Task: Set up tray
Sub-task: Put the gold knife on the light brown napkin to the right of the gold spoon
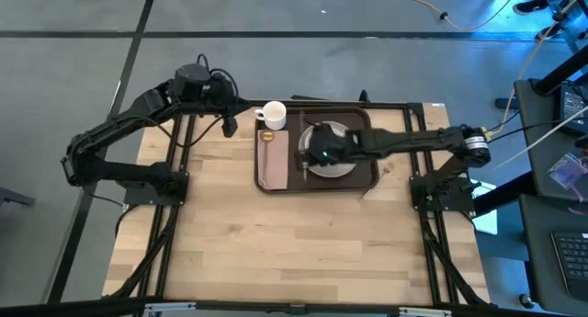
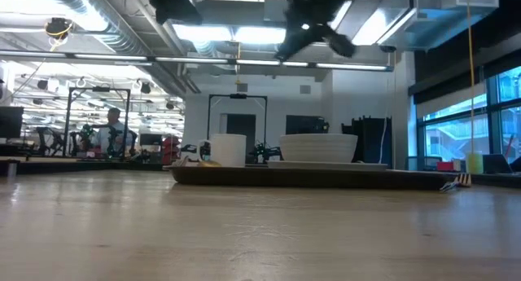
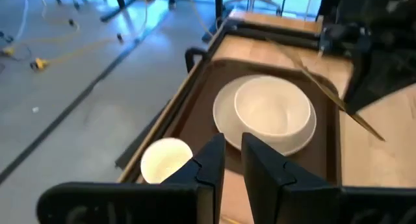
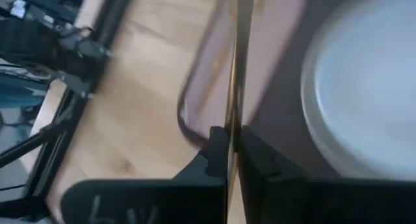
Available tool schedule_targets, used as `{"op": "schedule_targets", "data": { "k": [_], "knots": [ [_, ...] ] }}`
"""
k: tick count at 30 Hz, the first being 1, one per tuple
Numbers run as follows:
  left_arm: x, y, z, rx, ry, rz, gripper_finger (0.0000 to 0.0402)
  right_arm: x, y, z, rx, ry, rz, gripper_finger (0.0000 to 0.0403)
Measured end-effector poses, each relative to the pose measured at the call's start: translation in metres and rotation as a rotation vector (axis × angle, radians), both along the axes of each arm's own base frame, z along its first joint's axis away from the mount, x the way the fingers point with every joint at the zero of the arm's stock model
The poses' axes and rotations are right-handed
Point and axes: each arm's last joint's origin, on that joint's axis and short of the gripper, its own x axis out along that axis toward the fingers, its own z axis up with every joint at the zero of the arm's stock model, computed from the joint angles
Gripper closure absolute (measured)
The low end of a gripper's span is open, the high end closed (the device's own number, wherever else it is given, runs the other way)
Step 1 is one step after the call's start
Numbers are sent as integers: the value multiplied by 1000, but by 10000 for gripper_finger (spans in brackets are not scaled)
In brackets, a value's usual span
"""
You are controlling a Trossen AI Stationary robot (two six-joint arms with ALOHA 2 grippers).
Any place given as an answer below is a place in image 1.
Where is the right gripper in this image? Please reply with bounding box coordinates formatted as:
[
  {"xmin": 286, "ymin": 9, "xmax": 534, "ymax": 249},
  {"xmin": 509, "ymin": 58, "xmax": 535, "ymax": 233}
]
[{"xmin": 298, "ymin": 121, "xmax": 355, "ymax": 171}]

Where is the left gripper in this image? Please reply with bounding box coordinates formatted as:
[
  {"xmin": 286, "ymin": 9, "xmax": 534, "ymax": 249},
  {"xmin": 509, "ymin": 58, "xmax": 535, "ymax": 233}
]
[{"xmin": 209, "ymin": 73, "xmax": 240, "ymax": 139}]

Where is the white plate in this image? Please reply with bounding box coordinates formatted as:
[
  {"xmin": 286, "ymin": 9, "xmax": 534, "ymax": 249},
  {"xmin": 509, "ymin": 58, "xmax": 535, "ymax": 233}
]
[{"xmin": 298, "ymin": 120, "xmax": 357, "ymax": 179}]

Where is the gold spoon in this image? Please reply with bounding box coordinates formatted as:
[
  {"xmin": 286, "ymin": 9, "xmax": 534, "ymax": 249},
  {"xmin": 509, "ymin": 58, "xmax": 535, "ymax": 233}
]
[{"xmin": 260, "ymin": 130, "xmax": 276, "ymax": 186}]

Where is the beige napkin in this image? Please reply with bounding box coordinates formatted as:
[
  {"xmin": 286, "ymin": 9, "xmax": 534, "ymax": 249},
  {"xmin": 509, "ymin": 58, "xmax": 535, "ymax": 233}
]
[{"xmin": 256, "ymin": 129, "xmax": 290, "ymax": 191}]

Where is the white mug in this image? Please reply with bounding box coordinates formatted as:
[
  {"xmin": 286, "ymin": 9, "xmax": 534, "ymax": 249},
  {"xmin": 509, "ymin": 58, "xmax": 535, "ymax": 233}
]
[{"xmin": 254, "ymin": 100, "xmax": 288, "ymax": 131}]

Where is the dark brown tray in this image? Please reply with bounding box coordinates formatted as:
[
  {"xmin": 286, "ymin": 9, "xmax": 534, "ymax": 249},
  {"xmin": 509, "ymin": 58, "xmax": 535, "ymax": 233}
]
[{"xmin": 254, "ymin": 106, "xmax": 380, "ymax": 195}]

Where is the white paper sheet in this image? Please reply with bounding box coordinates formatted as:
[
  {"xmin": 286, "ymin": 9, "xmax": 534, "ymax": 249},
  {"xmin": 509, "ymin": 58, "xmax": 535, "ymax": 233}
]
[{"xmin": 471, "ymin": 183, "xmax": 500, "ymax": 236}]

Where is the black stand leg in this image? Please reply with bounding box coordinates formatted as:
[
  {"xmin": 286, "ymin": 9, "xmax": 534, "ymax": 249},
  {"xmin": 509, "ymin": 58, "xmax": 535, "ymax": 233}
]
[{"xmin": 472, "ymin": 171, "xmax": 539, "ymax": 217}]

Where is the black side desk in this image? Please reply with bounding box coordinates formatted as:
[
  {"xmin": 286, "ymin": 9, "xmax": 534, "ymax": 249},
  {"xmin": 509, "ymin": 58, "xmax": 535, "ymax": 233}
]
[
  {"xmin": 518, "ymin": 192, "xmax": 588, "ymax": 316},
  {"xmin": 514, "ymin": 77, "xmax": 588, "ymax": 203}
]

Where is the grey chair leg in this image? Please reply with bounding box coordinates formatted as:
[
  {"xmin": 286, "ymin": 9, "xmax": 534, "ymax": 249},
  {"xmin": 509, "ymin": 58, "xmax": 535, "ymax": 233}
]
[{"xmin": 0, "ymin": 187, "xmax": 37, "ymax": 209}]

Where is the black crossbeam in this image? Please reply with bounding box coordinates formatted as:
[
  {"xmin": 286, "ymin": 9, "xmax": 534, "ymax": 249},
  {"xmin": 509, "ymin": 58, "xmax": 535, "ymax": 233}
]
[{"xmin": 0, "ymin": 297, "xmax": 588, "ymax": 317}]

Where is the person's foot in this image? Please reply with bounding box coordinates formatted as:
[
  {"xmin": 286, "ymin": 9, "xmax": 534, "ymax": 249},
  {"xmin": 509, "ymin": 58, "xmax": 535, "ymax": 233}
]
[
  {"xmin": 512, "ymin": 0, "xmax": 552, "ymax": 16},
  {"xmin": 535, "ymin": 23, "xmax": 567, "ymax": 41}
]

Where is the black pole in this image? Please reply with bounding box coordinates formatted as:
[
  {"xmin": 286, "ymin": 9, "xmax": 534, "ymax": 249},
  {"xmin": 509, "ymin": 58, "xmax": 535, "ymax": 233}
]
[{"xmin": 532, "ymin": 44, "xmax": 588, "ymax": 96}]

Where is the black tablet device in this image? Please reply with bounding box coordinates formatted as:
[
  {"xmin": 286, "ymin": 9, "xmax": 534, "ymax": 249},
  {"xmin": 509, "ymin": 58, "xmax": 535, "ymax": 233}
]
[{"xmin": 558, "ymin": 83, "xmax": 588, "ymax": 135}]

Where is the black keyboard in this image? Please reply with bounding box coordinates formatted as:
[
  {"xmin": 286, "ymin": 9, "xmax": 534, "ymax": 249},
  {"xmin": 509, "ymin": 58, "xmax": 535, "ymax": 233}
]
[{"xmin": 550, "ymin": 232, "xmax": 588, "ymax": 300}]

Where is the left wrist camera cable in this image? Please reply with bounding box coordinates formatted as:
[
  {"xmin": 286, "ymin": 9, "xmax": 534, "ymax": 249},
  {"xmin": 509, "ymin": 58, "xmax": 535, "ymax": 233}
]
[{"xmin": 155, "ymin": 53, "xmax": 241, "ymax": 149}]

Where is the black aluminium table frame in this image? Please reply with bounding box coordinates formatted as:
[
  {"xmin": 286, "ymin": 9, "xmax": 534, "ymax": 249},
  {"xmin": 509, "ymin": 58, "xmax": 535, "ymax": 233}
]
[{"xmin": 103, "ymin": 87, "xmax": 492, "ymax": 309}]

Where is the silver bracket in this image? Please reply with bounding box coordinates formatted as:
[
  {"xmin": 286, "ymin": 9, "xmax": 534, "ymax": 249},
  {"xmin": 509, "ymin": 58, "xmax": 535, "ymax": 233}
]
[
  {"xmin": 142, "ymin": 301, "xmax": 198, "ymax": 317},
  {"xmin": 398, "ymin": 306, "xmax": 454, "ymax": 317}
]

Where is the yellow floor cable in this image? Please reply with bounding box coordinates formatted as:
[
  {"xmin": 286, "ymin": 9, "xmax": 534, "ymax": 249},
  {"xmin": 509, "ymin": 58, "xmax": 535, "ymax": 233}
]
[{"xmin": 376, "ymin": 0, "xmax": 525, "ymax": 33}]

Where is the beige cable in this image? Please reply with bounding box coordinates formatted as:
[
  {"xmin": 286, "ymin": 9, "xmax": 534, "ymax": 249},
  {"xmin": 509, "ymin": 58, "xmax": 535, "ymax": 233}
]
[{"xmin": 499, "ymin": 0, "xmax": 588, "ymax": 132}]

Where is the black floor cable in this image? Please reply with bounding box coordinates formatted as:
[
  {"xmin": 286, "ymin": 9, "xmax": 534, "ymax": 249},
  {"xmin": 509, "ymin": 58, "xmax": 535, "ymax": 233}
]
[{"xmin": 486, "ymin": 118, "xmax": 567, "ymax": 143}]

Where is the white cable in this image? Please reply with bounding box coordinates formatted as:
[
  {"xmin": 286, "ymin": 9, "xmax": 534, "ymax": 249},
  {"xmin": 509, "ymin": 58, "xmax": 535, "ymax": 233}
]
[{"xmin": 493, "ymin": 108, "xmax": 588, "ymax": 170}]

